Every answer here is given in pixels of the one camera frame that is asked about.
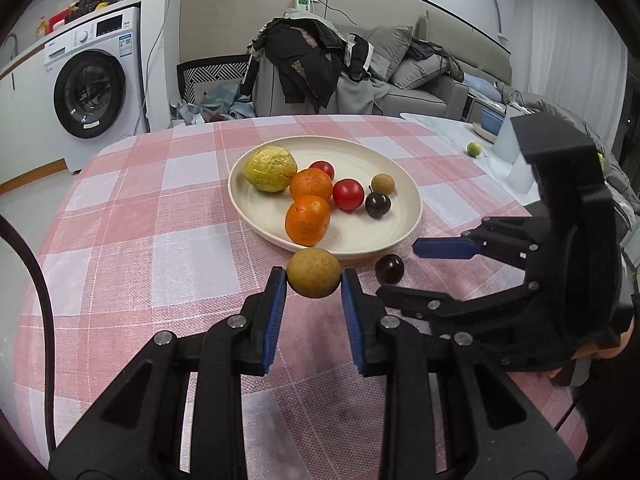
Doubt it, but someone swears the dark plum hidden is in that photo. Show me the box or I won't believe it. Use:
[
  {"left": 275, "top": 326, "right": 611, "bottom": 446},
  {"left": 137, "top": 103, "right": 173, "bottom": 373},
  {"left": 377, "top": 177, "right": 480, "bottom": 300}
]
[{"left": 364, "top": 192, "right": 392, "bottom": 219}]

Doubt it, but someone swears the brown longan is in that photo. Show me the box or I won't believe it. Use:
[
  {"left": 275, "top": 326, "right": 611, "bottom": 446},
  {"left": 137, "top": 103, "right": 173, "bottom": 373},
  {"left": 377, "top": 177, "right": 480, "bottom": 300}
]
[
  {"left": 286, "top": 248, "right": 342, "bottom": 299},
  {"left": 370, "top": 174, "right": 396, "bottom": 196}
]

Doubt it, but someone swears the large red tomato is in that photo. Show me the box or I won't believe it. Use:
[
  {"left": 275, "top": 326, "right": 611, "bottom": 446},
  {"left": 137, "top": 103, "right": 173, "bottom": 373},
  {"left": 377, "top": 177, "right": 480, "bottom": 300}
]
[{"left": 332, "top": 179, "right": 364, "bottom": 212}]

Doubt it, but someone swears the orange mandarin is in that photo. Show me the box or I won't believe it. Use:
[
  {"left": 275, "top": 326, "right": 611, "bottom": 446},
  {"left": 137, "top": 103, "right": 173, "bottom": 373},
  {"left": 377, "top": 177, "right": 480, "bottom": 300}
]
[
  {"left": 284, "top": 195, "right": 331, "bottom": 247},
  {"left": 290, "top": 168, "right": 333, "bottom": 200}
]

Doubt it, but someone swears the small red cherry tomato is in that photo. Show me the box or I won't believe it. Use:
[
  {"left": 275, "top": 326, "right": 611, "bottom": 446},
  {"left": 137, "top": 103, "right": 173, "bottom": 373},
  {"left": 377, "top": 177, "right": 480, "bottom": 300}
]
[{"left": 309, "top": 160, "right": 335, "bottom": 180}]

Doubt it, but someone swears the large green-yellow fruit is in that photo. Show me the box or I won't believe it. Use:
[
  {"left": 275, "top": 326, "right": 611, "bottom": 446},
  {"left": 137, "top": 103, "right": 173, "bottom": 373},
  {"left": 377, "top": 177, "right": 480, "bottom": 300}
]
[{"left": 243, "top": 145, "right": 297, "bottom": 193}]

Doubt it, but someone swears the person's right hand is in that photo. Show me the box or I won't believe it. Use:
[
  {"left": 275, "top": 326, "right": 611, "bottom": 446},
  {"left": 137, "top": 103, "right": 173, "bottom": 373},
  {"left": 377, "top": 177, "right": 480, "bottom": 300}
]
[{"left": 540, "top": 326, "right": 634, "bottom": 387}]

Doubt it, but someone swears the white kettle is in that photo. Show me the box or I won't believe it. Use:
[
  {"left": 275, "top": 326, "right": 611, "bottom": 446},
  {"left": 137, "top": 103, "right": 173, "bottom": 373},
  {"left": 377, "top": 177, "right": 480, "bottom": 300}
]
[{"left": 492, "top": 105, "right": 523, "bottom": 165}]

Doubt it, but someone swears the small green lime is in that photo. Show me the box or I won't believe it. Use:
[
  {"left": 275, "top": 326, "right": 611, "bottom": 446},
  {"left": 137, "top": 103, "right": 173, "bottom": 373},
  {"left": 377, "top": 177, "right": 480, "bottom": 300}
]
[{"left": 466, "top": 142, "right": 483, "bottom": 158}]

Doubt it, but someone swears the dark plum right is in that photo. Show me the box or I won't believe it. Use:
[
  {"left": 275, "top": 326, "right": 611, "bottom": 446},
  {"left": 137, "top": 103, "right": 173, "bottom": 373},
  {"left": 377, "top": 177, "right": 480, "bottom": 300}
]
[{"left": 374, "top": 254, "right": 405, "bottom": 285}]

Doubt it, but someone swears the white marble side table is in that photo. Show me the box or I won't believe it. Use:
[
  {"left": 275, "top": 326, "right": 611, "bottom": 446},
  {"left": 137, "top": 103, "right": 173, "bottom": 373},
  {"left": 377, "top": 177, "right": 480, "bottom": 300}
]
[{"left": 400, "top": 113, "right": 540, "bottom": 206}]

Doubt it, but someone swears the blue bowl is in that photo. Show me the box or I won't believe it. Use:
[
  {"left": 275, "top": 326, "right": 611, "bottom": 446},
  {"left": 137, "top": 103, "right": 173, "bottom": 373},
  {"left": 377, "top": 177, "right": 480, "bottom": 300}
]
[{"left": 480, "top": 107, "right": 504, "bottom": 136}]

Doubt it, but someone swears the pink checked tablecloth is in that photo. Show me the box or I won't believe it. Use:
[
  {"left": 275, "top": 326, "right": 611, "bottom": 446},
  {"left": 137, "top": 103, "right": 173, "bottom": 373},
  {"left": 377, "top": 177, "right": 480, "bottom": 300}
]
[{"left": 13, "top": 114, "right": 589, "bottom": 480}]

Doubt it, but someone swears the grey sofa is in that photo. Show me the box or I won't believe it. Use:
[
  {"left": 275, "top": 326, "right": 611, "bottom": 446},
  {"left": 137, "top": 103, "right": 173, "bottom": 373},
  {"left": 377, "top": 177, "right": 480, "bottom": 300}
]
[{"left": 252, "top": 6, "right": 512, "bottom": 120}]

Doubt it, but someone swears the cream round plate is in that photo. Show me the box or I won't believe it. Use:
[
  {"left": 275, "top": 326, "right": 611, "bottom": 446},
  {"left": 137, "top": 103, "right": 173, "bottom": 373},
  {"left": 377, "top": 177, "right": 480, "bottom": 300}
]
[{"left": 228, "top": 136, "right": 423, "bottom": 260}]

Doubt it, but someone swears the grey cushion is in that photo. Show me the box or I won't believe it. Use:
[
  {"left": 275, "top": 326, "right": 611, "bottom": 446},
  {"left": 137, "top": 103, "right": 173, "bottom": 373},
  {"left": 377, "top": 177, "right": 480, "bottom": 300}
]
[{"left": 367, "top": 25, "right": 413, "bottom": 81}]

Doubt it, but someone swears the pile of dark clothes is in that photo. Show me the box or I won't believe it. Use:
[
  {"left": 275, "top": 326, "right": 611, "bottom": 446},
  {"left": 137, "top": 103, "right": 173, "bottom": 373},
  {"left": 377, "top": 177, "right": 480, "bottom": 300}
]
[{"left": 240, "top": 18, "right": 374, "bottom": 112}]

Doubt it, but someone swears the white kitchen cabinet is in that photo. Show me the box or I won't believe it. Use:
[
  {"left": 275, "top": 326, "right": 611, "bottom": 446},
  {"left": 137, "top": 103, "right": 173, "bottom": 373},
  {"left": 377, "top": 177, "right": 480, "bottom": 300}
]
[{"left": 1, "top": 50, "right": 64, "bottom": 183}]

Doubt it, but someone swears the black patterned basket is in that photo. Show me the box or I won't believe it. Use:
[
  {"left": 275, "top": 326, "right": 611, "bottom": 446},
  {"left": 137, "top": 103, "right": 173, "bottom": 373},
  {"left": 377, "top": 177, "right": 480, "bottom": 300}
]
[{"left": 177, "top": 54, "right": 248, "bottom": 103}]

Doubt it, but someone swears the white washing machine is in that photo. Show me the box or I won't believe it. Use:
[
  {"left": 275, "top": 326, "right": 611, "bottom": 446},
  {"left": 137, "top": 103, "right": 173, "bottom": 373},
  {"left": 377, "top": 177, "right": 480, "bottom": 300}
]
[{"left": 43, "top": 6, "right": 149, "bottom": 172}]

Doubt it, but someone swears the black cable left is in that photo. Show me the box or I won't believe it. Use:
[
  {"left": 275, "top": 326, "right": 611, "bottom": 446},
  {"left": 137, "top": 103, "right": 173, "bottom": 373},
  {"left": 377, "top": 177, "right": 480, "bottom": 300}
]
[{"left": 0, "top": 213, "right": 58, "bottom": 456}]

